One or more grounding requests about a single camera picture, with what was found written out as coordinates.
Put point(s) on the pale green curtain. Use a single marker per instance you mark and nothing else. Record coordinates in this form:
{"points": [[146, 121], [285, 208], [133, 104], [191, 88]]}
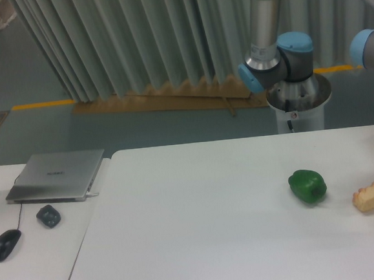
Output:
{"points": [[98, 48]]}

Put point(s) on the green bell pepper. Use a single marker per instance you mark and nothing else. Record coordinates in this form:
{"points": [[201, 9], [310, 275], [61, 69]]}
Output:
{"points": [[307, 185]]}

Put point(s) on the black small controller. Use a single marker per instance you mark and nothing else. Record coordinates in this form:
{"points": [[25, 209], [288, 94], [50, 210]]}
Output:
{"points": [[49, 216]]}

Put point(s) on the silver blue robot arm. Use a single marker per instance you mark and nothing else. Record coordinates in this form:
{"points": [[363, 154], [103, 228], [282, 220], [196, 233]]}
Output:
{"points": [[283, 65]]}

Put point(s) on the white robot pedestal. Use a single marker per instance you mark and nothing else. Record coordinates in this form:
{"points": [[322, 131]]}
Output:
{"points": [[300, 121]]}

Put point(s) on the silver closed laptop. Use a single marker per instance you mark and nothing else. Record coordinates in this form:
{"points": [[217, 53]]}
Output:
{"points": [[58, 176]]}

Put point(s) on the black computer mouse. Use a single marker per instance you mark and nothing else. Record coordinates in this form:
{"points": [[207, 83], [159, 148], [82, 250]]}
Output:
{"points": [[8, 241]]}

